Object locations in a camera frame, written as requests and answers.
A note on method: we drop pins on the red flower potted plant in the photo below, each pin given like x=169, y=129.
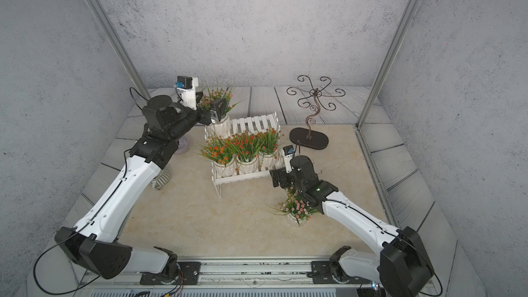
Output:
x=269, y=148

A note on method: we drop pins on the pink flower potted plant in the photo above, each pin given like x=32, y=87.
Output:
x=223, y=129
x=294, y=208

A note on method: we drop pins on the bronze wire scroll stand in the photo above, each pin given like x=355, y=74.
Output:
x=308, y=137

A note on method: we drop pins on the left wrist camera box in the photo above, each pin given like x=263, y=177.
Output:
x=187, y=90

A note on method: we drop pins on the striped grey ceramic mug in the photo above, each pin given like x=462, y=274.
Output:
x=161, y=180

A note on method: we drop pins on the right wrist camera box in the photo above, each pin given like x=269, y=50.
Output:
x=288, y=153

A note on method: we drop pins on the aluminium front rail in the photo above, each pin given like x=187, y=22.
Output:
x=284, y=276

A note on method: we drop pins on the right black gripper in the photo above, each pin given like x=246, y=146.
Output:
x=282, y=172

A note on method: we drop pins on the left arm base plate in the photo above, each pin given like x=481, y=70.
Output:
x=180, y=273

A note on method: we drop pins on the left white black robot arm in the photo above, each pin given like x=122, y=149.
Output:
x=93, y=242

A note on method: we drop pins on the orange flower potted plant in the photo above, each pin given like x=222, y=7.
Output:
x=221, y=153

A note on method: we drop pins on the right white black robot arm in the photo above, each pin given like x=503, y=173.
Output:
x=398, y=259

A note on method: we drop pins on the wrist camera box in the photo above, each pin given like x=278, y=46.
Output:
x=187, y=90
x=288, y=153

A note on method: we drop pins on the white wooden slatted rack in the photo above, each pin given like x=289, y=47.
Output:
x=254, y=125

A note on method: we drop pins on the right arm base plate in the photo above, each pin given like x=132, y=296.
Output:
x=324, y=272

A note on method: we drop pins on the pink flower potted plant front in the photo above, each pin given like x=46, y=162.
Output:
x=294, y=208

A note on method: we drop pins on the purple ceramic bowl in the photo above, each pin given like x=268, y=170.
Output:
x=183, y=145

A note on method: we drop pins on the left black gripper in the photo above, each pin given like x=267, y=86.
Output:
x=213, y=117

